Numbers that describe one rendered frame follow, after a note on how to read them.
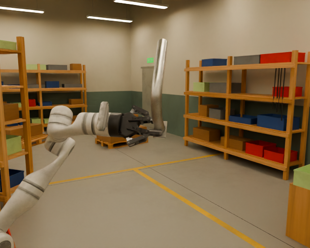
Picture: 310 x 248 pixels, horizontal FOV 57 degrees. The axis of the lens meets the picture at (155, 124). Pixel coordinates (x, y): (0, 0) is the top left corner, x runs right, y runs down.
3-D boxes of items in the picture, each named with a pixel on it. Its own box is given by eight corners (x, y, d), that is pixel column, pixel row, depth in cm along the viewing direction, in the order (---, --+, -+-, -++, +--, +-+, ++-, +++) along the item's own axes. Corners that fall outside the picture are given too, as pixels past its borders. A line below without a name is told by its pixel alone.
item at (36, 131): (33, 137, 855) (32, 122, 848) (55, 139, 828) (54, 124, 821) (-1, 146, 743) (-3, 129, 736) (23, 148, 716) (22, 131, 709)
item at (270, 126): (284, 181, 493) (294, 49, 459) (182, 145, 751) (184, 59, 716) (303, 175, 520) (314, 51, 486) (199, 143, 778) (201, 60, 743)
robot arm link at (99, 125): (102, 128, 80) (81, 127, 81) (112, 142, 91) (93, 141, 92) (107, 100, 84) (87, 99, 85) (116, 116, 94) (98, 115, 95)
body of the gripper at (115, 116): (114, 117, 94) (142, 118, 93) (110, 141, 91) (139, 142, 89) (108, 107, 87) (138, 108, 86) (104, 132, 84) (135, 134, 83)
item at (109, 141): (132, 138, 850) (131, 112, 839) (148, 142, 788) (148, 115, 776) (95, 143, 777) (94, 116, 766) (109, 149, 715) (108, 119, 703)
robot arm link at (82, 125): (88, 137, 85) (93, 109, 88) (40, 134, 87) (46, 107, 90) (96, 143, 91) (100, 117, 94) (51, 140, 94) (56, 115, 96)
